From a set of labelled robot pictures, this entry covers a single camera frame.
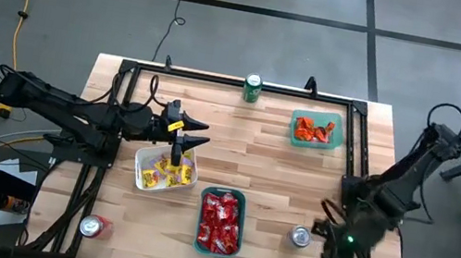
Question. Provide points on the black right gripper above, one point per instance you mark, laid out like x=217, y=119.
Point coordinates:
x=337, y=250

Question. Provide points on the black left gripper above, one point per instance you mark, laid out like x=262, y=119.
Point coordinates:
x=160, y=129

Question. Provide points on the yellow candy pack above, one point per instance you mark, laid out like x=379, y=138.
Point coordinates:
x=161, y=165
x=150, y=178
x=172, y=169
x=172, y=180
x=186, y=174
x=187, y=158

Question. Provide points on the silver soda can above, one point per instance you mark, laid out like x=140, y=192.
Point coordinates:
x=299, y=236

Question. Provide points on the white plastic bin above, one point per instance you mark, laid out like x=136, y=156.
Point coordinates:
x=139, y=165

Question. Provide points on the red Skittles candy pack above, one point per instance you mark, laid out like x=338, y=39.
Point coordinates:
x=236, y=216
x=213, y=232
x=222, y=228
x=229, y=200
x=216, y=244
x=203, y=237
x=234, y=233
x=207, y=219
x=231, y=247
x=222, y=213
x=213, y=201

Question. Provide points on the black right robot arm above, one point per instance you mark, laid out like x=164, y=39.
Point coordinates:
x=411, y=173

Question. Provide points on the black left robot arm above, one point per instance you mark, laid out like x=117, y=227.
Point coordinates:
x=73, y=112

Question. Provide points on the green Sprite can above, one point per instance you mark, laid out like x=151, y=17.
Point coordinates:
x=252, y=90

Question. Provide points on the dark teal plastic bin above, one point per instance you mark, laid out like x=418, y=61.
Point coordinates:
x=215, y=254

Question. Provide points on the light translucent teal bin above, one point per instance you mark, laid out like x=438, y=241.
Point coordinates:
x=336, y=140

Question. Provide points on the red soda can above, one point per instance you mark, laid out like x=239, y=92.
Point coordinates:
x=91, y=226

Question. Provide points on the dark cylinder with orange label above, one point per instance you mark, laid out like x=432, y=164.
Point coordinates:
x=9, y=203

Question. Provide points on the black aluminium table frame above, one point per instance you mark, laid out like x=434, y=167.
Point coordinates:
x=220, y=80

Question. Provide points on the black frame clamp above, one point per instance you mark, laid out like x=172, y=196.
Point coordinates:
x=311, y=85
x=168, y=62

